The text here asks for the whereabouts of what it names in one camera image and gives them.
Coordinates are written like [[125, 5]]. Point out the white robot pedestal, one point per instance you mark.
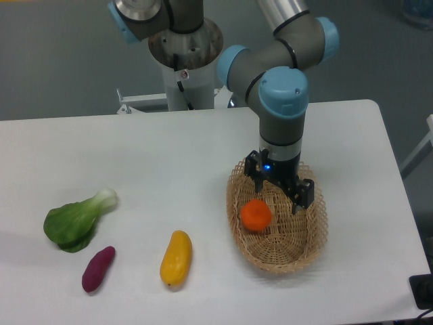
[[188, 64]]

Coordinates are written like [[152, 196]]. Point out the blue object top right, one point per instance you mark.
[[418, 13]]

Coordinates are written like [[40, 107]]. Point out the orange fruit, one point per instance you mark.
[[256, 215]]

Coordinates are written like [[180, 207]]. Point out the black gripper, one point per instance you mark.
[[281, 173]]

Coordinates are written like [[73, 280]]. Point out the purple sweet potato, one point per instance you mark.
[[96, 269]]

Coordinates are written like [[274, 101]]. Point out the yellow mango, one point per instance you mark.
[[177, 259]]

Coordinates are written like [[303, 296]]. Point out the green bok choy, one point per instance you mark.
[[72, 226]]

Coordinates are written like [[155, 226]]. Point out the white frame at right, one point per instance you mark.
[[419, 153]]

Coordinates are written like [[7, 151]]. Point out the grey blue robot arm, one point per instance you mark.
[[270, 81]]

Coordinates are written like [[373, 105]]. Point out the white metal base bracket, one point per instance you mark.
[[223, 98]]

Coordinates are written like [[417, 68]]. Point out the woven wicker basket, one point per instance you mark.
[[291, 242]]

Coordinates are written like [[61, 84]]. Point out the black device at table edge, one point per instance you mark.
[[421, 287]]

